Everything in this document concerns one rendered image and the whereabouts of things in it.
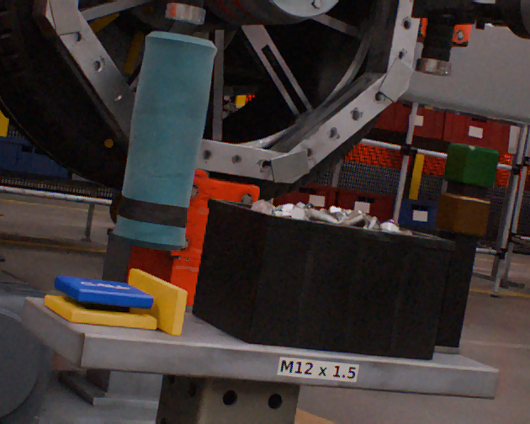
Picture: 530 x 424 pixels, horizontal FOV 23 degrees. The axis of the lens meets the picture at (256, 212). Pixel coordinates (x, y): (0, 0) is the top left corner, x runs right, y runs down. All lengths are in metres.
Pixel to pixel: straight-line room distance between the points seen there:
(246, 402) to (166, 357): 0.11
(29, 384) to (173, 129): 0.35
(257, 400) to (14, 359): 0.44
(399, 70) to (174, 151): 0.42
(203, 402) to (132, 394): 0.73
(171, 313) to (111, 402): 0.74
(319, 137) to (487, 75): 0.54
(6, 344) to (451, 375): 0.55
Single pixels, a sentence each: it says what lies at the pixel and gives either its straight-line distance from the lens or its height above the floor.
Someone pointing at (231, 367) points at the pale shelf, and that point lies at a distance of 1.11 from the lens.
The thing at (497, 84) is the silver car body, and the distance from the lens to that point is 2.24.
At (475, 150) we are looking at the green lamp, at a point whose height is 0.66.
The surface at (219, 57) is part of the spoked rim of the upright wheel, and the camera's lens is 1.81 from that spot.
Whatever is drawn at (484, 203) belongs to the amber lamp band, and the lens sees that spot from 1.30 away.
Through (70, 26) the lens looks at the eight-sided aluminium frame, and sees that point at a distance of 1.62.
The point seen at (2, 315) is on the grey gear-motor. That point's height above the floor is 0.38.
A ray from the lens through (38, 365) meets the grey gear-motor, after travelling 1.54.
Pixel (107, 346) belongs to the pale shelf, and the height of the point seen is 0.44.
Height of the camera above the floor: 0.62
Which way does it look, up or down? 3 degrees down
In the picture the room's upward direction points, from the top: 10 degrees clockwise
